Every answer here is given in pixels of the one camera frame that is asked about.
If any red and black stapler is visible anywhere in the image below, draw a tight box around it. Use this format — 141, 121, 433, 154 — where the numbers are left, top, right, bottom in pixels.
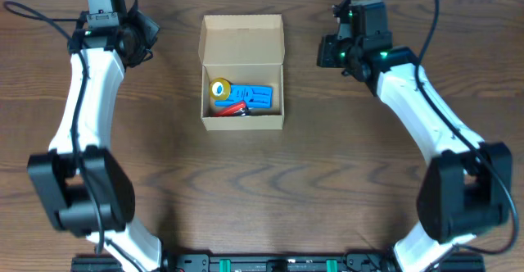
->
214, 101, 251, 117

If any black aluminium mounting rail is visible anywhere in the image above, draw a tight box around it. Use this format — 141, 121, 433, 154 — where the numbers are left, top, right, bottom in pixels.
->
70, 253, 486, 272

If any blue plastic tape dispenser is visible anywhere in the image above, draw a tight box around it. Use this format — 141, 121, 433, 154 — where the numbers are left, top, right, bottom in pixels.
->
215, 85, 273, 109

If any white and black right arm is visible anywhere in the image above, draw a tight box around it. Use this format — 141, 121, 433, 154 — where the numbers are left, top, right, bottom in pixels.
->
317, 0, 514, 271

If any yellow adhesive tape roll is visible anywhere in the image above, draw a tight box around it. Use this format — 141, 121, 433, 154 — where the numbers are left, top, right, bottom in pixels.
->
209, 78, 232, 101

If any brown cardboard box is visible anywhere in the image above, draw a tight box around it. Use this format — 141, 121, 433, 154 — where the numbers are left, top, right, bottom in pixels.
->
198, 14, 285, 131

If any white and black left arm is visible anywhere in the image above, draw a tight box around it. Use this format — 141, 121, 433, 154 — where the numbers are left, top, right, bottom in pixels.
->
27, 0, 163, 271

